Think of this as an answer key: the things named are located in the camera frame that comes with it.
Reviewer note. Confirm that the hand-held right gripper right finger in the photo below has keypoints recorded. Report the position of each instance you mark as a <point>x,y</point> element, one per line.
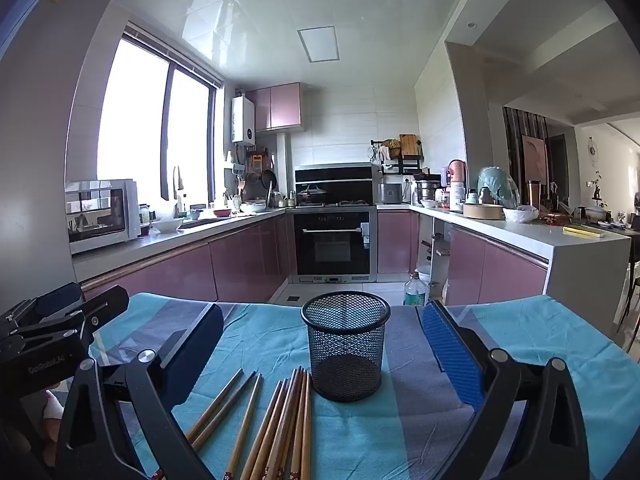
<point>452,355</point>

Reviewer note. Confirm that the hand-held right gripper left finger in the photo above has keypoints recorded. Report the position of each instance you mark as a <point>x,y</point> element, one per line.
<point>195,355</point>

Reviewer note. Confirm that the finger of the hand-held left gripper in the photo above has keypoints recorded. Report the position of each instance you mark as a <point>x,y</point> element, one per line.
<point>57,296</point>
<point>107,302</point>

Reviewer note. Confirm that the bunch of chopsticks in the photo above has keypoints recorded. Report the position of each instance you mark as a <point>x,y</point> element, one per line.
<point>280,420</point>

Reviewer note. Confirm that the black mesh holder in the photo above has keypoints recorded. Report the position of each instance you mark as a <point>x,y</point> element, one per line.
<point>345,360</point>

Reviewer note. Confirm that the person's left hand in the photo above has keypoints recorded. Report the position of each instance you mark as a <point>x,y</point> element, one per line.
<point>53,405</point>

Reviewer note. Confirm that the plastic bottle green label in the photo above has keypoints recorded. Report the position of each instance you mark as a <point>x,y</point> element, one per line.
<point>416,292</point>

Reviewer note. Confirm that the pink base cabinet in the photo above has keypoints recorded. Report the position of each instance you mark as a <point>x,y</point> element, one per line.
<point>395,240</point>
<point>500,275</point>
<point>175,270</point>

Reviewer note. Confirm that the white microwave oven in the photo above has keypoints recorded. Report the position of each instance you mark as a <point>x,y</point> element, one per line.
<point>100,217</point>

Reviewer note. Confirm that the glass jar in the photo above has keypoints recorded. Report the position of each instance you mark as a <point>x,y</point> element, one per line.
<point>145,215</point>

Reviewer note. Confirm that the blue striped tablecloth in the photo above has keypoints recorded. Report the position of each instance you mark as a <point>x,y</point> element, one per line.
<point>400,435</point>

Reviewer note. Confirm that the wide white bowl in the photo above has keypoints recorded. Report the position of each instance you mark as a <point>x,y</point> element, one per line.
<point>167,226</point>

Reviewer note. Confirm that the steel faucet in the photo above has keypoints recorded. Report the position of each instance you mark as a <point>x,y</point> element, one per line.
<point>179,195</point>

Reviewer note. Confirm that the red bowl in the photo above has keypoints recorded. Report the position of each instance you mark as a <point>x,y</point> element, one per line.
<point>221,213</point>

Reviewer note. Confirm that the round beige tub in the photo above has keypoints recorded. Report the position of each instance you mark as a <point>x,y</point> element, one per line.
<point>482,211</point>

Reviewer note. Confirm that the white kitchen countertop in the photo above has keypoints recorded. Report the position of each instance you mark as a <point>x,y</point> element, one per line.
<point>540,233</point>

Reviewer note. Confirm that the white plastic bag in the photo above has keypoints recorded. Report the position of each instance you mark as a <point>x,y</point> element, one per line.
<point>520,215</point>

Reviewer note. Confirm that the white tall container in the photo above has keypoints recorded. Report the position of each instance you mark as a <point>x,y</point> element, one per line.
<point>457,199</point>

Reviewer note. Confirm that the white serving bowl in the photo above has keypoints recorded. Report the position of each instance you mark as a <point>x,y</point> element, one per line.
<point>253,207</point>

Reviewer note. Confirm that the steel steamer pot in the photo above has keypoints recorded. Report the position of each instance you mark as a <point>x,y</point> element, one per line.
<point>426,190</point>

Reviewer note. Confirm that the yellow flat packet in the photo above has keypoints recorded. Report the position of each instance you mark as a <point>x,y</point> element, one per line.
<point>582,231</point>

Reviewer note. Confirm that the steel thermos bottle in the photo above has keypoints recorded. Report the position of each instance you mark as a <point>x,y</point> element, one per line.
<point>534,195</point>

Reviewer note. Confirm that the pink kettle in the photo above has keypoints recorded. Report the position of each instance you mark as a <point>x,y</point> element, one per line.
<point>456,172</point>

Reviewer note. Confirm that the large kitchen window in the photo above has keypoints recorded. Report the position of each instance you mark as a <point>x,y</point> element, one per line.
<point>135,120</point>

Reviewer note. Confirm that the black dining chair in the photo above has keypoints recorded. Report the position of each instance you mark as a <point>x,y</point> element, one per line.
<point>631,300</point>

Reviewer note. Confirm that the black frying pan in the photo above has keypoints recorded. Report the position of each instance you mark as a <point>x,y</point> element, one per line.
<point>269,179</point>

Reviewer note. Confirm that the black lidded pot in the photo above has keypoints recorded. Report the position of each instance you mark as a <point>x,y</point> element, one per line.
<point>312,195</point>

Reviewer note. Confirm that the wooden cutting board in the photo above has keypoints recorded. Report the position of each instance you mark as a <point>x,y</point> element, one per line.
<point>408,145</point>

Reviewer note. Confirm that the white water heater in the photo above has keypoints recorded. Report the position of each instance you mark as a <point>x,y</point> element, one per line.
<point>243,120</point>

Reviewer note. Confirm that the ceiling light panel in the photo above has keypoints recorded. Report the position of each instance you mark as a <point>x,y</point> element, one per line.
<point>318,45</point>

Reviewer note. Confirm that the black wall kitchen rack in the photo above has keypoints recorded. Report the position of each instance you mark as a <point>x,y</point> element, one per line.
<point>407,162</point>

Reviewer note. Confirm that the wall painting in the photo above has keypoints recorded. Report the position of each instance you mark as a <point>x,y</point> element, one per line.
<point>534,160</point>

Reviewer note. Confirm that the sunburst wall clock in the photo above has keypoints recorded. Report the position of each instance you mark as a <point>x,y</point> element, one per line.
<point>591,151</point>

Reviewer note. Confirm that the pink wall cabinet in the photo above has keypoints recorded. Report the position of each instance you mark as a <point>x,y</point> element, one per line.
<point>282,107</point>

